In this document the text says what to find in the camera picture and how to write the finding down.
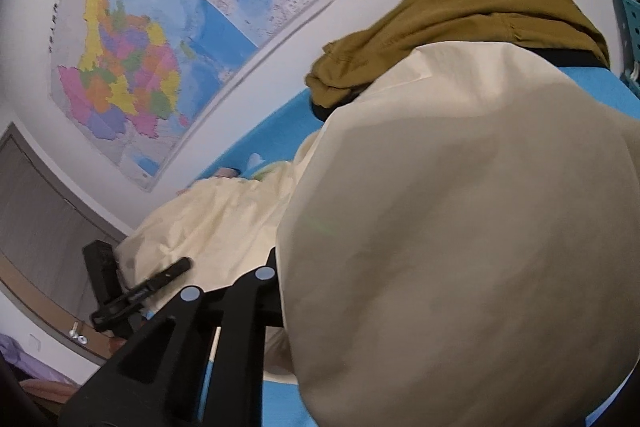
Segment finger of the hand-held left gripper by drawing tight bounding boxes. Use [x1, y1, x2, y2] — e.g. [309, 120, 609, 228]
[90, 257, 193, 333]

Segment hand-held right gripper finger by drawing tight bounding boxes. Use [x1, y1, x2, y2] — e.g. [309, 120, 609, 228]
[59, 247, 286, 427]

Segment cream large garment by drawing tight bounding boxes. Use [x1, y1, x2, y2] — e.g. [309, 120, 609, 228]
[117, 42, 640, 427]

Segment grey door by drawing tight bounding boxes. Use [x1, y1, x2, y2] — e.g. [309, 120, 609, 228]
[0, 122, 126, 358]

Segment purple cloth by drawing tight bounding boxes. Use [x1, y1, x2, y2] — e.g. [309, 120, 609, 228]
[0, 333, 76, 388]

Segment olive garment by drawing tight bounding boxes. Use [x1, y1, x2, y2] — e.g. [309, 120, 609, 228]
[305, 0, 611, 108]

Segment colourful wall map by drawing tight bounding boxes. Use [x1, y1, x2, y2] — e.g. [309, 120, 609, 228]
[47, 0, 358, 192]

